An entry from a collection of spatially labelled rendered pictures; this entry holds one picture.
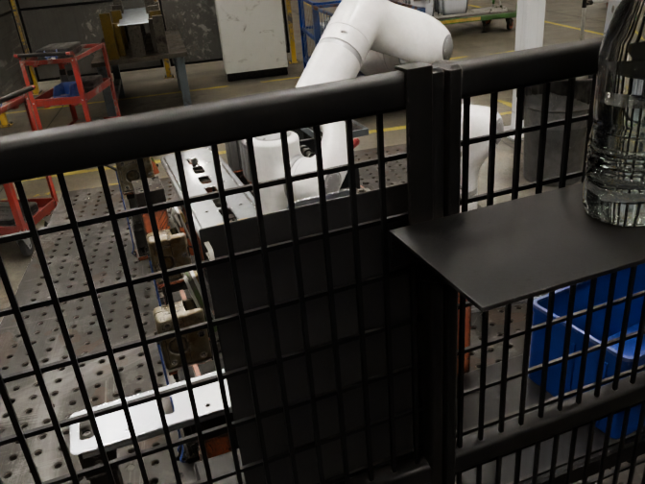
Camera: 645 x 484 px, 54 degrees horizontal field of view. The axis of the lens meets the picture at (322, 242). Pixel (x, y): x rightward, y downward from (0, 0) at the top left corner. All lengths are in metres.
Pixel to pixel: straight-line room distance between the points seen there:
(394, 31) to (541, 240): 0.84
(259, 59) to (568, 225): 7.97
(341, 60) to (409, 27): 0.20
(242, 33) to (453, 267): 7.95
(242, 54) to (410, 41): 7.14
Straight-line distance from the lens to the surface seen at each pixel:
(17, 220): 4.09
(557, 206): 0.55
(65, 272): 2.26
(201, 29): 9.14
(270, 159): 1.03
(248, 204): 1.72
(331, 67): 1.14
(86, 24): 9.23
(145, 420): 1.04
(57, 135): 0.43
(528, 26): 5.32
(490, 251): 0.47
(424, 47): 1.30
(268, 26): 8.37
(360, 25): 1.20
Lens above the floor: 1.65
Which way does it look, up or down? 26 degrees down
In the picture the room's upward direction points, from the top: 5 degrees counter-clockwise
